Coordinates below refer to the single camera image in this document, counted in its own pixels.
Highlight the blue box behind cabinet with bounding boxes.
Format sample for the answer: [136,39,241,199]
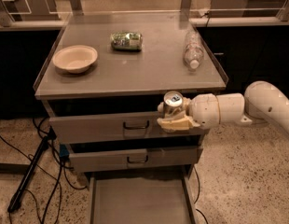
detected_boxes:
[59,145,69,160]

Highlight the black floor cables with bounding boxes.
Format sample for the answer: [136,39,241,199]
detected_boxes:
[0,117,88,224]

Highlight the green crushed can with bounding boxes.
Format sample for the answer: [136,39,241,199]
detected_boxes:
[110,32,143,51]

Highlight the silver redbull can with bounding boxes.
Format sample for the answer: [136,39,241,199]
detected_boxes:
[163,91,184,117]

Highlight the white paper bowl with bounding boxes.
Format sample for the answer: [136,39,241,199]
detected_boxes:
[52,45,98,74]

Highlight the grey top drawer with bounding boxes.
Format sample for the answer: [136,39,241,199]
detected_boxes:
[49,112,209,144]

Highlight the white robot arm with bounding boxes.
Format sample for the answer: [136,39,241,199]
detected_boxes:
[157,81,289,140]

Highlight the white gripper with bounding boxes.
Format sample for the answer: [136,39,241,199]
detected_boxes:
[157,93,220,132]

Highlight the grey middle drawer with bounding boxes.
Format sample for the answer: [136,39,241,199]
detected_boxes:
[69,146,201,173]

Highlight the grey bottom drawer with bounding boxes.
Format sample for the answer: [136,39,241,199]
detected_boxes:
[87,166,199,224]

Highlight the black bar on floor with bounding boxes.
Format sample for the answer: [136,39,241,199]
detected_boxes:
[7,136,48,214]

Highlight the grey drawer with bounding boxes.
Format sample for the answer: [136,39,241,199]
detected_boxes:
[49,112,209,144]
[69,146,201,173]
[87,166,199,224]

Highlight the clear plastic water bottle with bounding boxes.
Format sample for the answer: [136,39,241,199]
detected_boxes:
[183,31,204,71]

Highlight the grey drawer cabinet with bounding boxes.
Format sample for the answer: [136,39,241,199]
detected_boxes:
[33,11,229,185]

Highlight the black cable right floor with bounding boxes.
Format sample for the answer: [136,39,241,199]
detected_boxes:
[193,164,213,224]

